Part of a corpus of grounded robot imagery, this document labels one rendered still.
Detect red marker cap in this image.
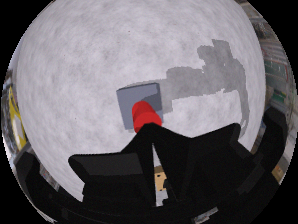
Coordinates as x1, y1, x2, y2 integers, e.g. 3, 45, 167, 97
132, 100, 161, 133

